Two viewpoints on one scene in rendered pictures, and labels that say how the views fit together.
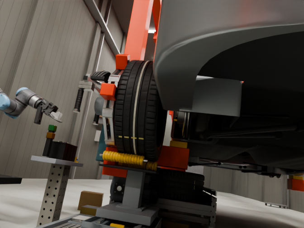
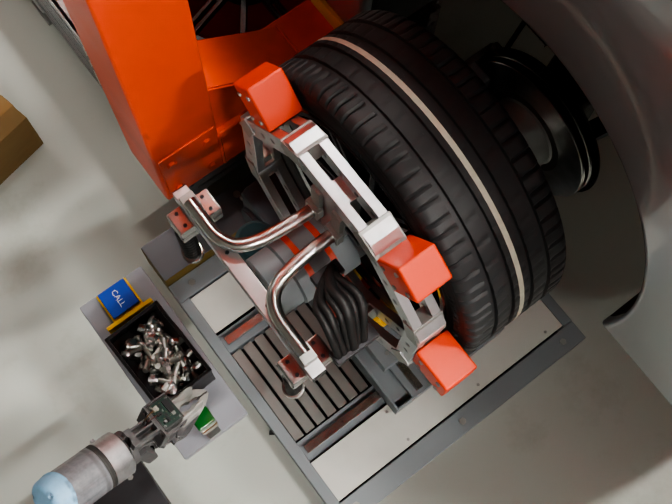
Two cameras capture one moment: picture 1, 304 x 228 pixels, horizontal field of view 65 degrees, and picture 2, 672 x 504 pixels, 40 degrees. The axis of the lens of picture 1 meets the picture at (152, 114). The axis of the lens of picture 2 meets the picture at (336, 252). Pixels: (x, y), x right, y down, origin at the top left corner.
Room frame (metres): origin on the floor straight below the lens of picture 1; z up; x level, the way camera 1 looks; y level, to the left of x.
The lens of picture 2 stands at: (1.23, 0.66, 2.55)
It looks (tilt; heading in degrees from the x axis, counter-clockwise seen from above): 73 degrees down; 309
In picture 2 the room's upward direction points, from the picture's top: 5 degrees clockwise
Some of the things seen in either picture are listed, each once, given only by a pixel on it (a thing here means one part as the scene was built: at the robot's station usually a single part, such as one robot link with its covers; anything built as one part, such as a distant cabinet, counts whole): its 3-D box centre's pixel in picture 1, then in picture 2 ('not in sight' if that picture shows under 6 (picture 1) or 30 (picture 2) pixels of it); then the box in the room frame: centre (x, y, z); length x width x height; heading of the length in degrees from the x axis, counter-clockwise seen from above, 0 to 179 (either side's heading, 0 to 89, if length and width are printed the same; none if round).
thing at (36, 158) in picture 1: (59, 162); (163, 360); (1.75, 0.60, 0.44); 0.43 x 0.17 x 0.03; 171
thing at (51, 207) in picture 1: (54, 194); not in sight; (1.78, 0.59, 0.21); 0.10 x 0.10 x 0.42; 81
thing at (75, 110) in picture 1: (78, 100); (292, 381); (1.45, 0.47, 0.83); 0.04 x 0.04 x 0.16
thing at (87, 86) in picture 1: (86, 86); (305, 361); (1.45, 0.44, 0.93); 0.09 x 0.05 x 0.05; 81
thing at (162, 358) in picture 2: (61, 150); (161, 359); (1.74, 0.60, 0.51); 0.20 x 0.14 x 0.13; 173
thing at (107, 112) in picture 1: (121, 108); (338, 235); (1.58, 0.21, 0.85); 0.54 x 0.07 x 0.54; 171
